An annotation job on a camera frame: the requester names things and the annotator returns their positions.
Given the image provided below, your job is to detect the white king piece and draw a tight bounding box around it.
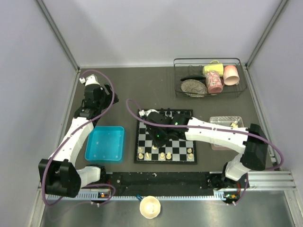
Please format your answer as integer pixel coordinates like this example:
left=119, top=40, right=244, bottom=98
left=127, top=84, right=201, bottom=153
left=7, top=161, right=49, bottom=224
left=160, top=152, right=165, bottom=159

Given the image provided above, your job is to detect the white queen piece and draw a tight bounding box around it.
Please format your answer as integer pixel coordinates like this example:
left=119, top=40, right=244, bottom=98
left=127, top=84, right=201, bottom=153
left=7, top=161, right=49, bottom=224
left=166, top=152, right=171, bottom=159

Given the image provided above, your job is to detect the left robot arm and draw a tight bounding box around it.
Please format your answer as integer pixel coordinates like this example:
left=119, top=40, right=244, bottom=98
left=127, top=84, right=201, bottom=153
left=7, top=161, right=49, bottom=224
left=38, top=82, right=119, bottom=198

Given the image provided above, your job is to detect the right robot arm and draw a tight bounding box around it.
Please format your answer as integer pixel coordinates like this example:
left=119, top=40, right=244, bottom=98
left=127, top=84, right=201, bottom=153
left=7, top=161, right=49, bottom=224
left=145, top=110, right=268, bottom=187

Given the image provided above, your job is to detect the black white chess board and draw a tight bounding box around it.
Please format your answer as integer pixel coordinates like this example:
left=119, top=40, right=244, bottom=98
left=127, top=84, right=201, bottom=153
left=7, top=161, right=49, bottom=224
left=134, top=121, right=197, bottom=165

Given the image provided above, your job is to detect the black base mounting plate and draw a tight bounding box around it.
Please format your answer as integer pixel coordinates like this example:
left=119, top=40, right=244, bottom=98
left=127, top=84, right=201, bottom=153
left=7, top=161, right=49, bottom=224
left=80, top=171, right=250, bottom=190

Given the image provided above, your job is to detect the blue plastic tray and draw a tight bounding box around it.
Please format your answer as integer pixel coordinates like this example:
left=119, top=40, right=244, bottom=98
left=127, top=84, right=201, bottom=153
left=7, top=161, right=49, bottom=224
left=85, top=126, right=125, bottom=163

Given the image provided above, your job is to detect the speckled ceramic plate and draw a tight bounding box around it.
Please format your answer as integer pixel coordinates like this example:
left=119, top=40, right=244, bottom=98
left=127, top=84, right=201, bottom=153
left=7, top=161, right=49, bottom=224
left=181, top=79, right=207, bottom=97

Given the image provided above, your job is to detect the pink plastic tray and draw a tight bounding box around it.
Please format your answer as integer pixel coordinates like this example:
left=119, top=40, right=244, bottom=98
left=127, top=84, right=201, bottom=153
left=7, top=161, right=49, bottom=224
left=209, top=116, right=244, bottom=150

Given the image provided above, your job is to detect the cream white bowl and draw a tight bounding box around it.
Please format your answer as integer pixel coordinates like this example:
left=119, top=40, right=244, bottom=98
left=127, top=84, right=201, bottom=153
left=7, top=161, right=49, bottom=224
left=139, top=196, right=161, bottom=219

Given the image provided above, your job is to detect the pink patterned mug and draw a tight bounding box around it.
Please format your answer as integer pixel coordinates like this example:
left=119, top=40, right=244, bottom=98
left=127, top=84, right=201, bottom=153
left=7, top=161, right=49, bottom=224
left=205, top=71, right=223, bottom=94

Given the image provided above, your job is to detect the yellow mug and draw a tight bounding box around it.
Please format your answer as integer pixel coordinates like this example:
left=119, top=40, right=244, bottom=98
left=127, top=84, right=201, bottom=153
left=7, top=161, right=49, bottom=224
left=203, top=60, right=224, bottom=77

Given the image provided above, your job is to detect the light pink cup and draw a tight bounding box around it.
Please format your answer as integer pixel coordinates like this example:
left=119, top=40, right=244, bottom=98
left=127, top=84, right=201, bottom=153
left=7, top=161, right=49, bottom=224
left=223, top=65, right=240, bottom=86

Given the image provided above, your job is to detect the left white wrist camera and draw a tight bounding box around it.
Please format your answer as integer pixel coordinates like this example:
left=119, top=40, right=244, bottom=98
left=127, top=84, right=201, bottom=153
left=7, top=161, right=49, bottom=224
left=79, top=74, right=100, bottom=87

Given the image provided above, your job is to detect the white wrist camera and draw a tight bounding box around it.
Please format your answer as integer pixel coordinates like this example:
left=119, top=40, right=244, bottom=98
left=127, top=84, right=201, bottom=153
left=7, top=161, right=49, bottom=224
left=139, top=109, right=158, bottom=117
left=79, top=74, right=100, bottom=87

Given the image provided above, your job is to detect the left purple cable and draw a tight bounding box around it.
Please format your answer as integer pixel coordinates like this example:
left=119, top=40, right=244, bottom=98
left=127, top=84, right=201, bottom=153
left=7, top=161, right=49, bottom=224
left=41, top=69, right=116, bottom=206

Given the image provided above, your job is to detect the purple cable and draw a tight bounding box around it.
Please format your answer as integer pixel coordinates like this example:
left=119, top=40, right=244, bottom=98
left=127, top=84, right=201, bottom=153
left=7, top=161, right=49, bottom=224
left=41, top=69, right=116, bottom=206
left=125, top=98, right=285, bottom=205

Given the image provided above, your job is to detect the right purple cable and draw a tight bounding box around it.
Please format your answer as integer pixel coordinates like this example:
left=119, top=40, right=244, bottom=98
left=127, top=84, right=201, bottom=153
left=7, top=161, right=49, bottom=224
left=125, top=98, right=285, bottom=205

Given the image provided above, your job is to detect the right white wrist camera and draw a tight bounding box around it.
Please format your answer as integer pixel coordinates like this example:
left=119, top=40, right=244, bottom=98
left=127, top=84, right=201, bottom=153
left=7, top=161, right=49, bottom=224
left=139, top=109, right=158, bottom=117

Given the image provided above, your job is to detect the grey cable duct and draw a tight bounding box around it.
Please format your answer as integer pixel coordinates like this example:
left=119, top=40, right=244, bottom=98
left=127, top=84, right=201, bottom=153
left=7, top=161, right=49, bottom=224
left=47, top=191, right=225, bottom=201

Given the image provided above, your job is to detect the black wire dish rack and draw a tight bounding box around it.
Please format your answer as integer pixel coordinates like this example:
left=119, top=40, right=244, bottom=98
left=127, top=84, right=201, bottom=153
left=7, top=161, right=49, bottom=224
left=173, top=58, right=247, bottom=98

